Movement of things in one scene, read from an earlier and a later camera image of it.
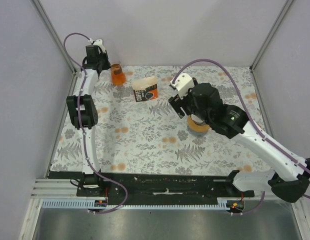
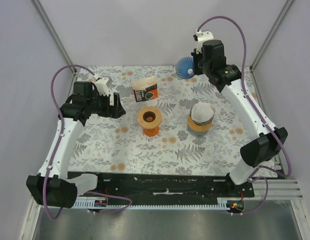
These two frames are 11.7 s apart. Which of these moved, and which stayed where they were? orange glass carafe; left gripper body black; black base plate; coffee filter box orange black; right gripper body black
Moved: left gripper body black; orange glass carafe; right gripper body black
Stayed: black base plate; coffee filter box orange black
